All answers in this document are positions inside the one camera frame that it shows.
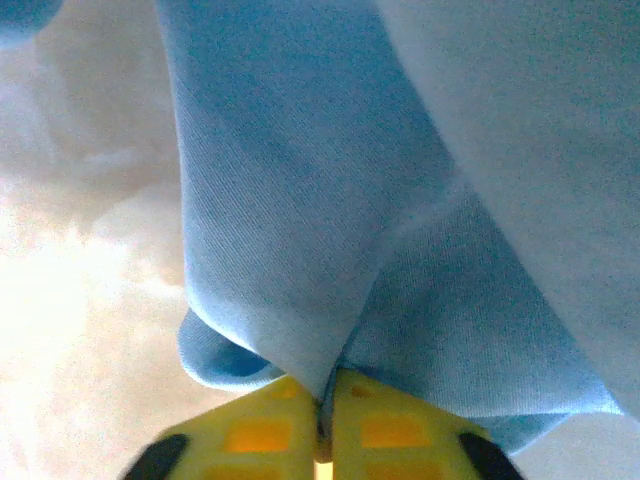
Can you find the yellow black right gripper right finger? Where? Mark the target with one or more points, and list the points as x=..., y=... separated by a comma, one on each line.
x=400, y=430

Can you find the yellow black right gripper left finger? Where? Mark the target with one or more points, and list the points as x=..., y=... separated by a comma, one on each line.
x=265, y=430

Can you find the light blue long sleeve shirt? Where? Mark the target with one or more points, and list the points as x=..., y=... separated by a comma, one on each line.
x=325, y=175

